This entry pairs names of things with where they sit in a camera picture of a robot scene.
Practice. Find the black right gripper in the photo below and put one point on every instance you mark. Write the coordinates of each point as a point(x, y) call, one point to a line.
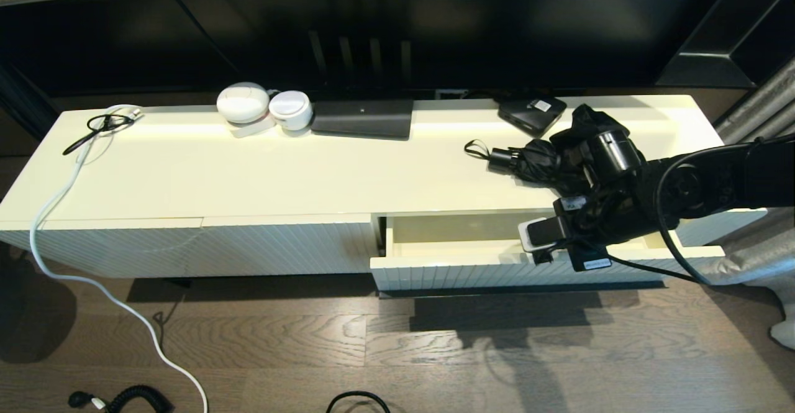
point(587, 233)

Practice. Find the black folding umbrella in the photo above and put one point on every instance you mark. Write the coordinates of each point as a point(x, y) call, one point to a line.
point(534, 161)

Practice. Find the white fluted drawer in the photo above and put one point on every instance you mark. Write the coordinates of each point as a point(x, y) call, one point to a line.
point(447, 267)

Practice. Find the white TV cabinet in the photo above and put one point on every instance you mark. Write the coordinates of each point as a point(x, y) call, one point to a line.
point(248, 171)

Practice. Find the small black labelled box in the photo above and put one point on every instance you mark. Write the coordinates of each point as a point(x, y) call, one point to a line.
point(528, 117)

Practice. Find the grey pleated curtain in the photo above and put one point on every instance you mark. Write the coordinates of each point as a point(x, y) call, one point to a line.
point(745, 258)

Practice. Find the black shelf unit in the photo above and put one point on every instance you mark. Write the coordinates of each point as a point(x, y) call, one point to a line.
point(708, 65)

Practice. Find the black television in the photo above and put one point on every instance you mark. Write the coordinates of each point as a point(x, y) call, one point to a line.
point(497, 40)

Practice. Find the white rounded floor object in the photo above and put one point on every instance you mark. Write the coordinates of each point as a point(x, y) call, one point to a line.
point(784, 335)

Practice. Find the dark grey flat box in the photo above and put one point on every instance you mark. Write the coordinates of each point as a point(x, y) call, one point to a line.
point(363, 118)

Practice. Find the small white round device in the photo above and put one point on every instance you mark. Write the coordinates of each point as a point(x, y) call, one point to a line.
point(290, 110)

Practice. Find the large white round device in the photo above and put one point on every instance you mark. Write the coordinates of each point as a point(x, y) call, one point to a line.
point(242, 104)

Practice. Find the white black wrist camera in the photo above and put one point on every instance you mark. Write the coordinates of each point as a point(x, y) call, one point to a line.
point(543, 233)

